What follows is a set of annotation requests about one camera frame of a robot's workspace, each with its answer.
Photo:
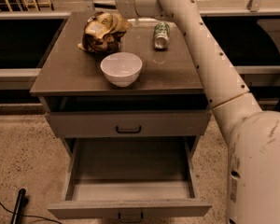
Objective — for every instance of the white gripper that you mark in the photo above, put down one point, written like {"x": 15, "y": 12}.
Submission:
{"x": 127, "y": 9}

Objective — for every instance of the brown yellow chip bag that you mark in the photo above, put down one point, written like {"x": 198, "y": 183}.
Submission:
{"x": 103, "y": 32}

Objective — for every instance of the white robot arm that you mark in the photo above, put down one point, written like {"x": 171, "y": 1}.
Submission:
{"x": 252, "y": 134}

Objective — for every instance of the grey drawer cabinet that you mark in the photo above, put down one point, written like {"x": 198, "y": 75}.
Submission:
{"x": 71, "y": 80}

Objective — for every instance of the grey closed upper drawer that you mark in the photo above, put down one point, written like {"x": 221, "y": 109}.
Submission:
{"x": 128, "y": 124}

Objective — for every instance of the grey open lower drawer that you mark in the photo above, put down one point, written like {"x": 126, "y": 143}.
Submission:
{"x": 129, "y": 179}

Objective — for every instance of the green soda can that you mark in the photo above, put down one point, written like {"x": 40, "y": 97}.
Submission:
{"x": 161, "y": 36}

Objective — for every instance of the white ceramic bowl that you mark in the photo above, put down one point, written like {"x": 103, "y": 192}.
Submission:
{"x": 122, "y": 68}

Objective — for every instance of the black cylindrical floor object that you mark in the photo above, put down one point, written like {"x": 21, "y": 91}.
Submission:
{"x": 19, "y": 205}

